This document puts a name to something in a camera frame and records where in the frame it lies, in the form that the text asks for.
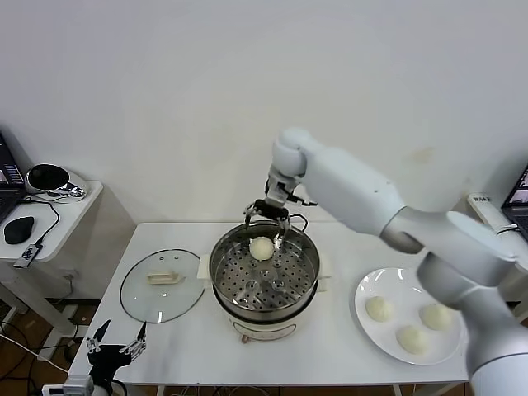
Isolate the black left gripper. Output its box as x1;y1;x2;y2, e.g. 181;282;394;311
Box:
85;319;149;385

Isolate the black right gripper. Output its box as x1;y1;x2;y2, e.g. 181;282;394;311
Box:
242;199;294;251

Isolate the white steamed baozi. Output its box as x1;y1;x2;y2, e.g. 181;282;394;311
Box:
248;236;275;262
395;324;430;356
365;295;393;323
418;304;454;331

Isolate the glass lid with cream handle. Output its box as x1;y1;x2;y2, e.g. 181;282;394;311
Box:
119;247;206;325

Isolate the perforated steel steamer basket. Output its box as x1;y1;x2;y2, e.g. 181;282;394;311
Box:
208;221;321;317

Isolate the white work table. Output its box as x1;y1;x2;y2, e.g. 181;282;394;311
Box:
68;222;475;396

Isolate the white electric cooker base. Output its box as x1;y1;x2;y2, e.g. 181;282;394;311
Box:
196;252;333;344

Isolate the white round plate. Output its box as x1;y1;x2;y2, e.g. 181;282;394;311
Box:
353;267;469;365

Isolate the grey usb adapter dongle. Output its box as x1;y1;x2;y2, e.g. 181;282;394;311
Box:
14;243;42;270

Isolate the white side table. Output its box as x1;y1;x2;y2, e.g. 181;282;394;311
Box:
0;180;137;351
465;192;528;314

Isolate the black computer mouse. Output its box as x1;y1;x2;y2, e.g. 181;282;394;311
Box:
3;216;36;247

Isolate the black open laptop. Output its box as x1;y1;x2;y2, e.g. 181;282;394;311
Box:
0;130;26;223
502;163;528;240

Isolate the shiny black helmet object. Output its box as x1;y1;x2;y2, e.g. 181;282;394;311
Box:
25;163;90;200

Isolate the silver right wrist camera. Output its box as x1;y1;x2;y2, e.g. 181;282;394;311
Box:
263;177;318;207

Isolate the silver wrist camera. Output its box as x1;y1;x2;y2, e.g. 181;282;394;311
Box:
40;373;97;396
263;177;318;207

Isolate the black cooker power cord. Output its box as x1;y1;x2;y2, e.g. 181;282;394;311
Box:
288;213;309;233

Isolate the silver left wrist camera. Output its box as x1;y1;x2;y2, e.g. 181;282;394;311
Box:
40;373;97;396

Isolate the white floor cable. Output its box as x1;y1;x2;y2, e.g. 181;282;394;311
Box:
0;332;71;375

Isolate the thin black desk cable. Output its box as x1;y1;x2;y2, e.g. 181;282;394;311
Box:
22;190;83;248

